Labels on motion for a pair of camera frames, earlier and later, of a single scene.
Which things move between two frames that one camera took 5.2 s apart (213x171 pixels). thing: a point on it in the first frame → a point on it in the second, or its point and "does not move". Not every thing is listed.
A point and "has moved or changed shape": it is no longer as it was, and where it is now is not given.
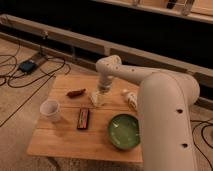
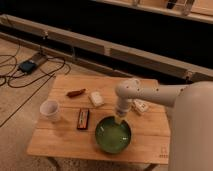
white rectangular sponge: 97,99 does not move
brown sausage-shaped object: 75,94 does not move
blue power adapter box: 26,67 does not move
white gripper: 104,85 → 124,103
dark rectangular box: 83,119 does not move
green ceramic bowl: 124,131 has moved or changed shape
